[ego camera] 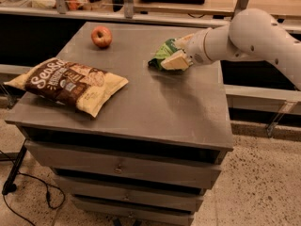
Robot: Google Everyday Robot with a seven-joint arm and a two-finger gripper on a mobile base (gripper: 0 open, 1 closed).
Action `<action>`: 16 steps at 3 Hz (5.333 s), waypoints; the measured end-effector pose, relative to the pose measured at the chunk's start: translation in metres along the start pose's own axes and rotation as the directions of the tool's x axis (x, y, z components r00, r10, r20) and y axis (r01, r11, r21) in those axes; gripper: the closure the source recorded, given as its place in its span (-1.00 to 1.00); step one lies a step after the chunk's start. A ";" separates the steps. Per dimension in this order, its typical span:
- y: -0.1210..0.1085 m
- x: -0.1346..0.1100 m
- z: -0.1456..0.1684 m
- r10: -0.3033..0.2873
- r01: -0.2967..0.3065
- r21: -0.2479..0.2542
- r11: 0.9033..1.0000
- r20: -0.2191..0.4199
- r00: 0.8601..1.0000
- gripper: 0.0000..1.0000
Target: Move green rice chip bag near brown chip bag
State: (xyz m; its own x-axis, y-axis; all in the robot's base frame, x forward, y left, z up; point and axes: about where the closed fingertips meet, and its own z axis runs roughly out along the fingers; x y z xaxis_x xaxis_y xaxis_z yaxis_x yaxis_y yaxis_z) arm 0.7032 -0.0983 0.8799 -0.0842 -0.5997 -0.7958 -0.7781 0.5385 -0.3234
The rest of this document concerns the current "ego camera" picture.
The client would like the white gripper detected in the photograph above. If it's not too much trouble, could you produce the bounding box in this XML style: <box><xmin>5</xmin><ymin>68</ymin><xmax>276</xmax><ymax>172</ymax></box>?
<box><xmin>160</xmin><ymin>28</ymin><xmax>214</xmax><ymax>71</ymax></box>

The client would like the green rice chip bag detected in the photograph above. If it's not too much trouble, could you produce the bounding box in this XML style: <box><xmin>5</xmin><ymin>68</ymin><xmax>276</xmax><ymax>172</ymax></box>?
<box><xmin>148</xmin><ymin>39</ymin><xmax>178</xmax><ymax>71</ymax></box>

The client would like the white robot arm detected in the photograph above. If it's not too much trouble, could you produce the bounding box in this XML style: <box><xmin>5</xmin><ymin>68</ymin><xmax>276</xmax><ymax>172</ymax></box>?
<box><xmin>161</xmin><ymin>8</ymin><xmax>301</xmax><ymax>89</ymax></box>

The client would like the brown sea salt chip bag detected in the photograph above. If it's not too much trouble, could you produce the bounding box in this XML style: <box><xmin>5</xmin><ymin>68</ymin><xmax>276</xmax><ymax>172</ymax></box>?
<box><xmin>5</xmin><ymin>57</ymin><xmax>128</xmax><ymax>117</ymax></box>

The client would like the red apple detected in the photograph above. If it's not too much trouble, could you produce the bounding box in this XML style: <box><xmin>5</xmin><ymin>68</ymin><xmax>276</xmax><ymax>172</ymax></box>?
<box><xmin>91</xmin><ymin>25</ymin><xmax>113</xmax><ymax>48</ymax></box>

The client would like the grey drawer cabinet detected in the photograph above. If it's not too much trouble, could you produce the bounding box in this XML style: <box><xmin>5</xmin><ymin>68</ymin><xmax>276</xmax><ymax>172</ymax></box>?
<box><xmin>4</xmin><ymin>22</ymin><xmax>235</xmax><ymax>226</ymax></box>

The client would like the top grey drawer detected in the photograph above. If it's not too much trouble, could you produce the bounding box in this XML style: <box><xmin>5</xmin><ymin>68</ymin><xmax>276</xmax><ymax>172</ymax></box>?
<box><xmin>24</xmin><ymin>140</ymin><xmax>221</xmax><ymax>189</ymax></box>

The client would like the grey drawer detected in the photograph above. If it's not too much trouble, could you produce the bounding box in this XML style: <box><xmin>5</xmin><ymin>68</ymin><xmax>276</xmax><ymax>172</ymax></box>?
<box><xmin>55</xmin><ymin>175</ymin><xmax>203</xmax><ymax>212</ymax></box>
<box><xmin>71</xmin><ymin>197</ymin><xmax>194</xmax><ymax>226</ymax></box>
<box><xmin>24</xmin><ymin>140</ymin><xmax>221</xmax><ymax>189</ymax></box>

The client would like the middle grey drawer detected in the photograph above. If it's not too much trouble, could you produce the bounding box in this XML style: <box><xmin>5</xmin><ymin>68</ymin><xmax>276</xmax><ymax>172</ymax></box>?
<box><xmin>55</xmin><ymin>175</ymin><xmax>203</xmax><ymax>212</ymax></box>

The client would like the bottom grey drawer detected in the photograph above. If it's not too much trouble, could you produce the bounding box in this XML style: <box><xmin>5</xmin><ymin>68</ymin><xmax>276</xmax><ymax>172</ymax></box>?
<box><xmin>71</xmin><ymin>197</ymin><xmax>194</xmax><ymax>226</ymax></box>

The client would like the black stand leg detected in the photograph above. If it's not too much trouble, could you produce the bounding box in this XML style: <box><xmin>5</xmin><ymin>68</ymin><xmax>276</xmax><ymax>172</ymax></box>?
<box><xmin>0</xmin><ymin>145</ymin><xmax>27</xmax><ymax>196</ymax></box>

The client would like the metal shelf bracket middle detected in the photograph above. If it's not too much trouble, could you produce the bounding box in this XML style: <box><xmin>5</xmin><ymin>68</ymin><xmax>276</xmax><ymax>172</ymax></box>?
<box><xmin>123</xmin><ymin>0</ymin><xmax>135</xmax><ymax>19</ymax></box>

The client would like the black cable on floor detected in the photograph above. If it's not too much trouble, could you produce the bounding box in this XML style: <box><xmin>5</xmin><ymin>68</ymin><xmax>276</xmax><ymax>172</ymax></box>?
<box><xmin>0</xmin><ymin>150</ymin><xmax>67</xmax><ymax>226</ymax></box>

